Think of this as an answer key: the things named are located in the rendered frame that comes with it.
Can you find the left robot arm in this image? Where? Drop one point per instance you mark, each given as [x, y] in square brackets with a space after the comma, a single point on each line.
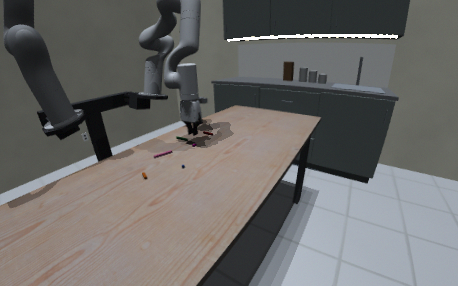
[186, 78]

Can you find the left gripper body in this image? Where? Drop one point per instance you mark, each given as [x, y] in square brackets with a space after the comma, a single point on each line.
[189, 112]

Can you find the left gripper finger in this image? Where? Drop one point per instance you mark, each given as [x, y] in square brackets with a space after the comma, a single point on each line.
[195, 126]
[188, 124]

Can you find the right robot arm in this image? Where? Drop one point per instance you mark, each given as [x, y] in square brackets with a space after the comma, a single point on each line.
[32, 56]

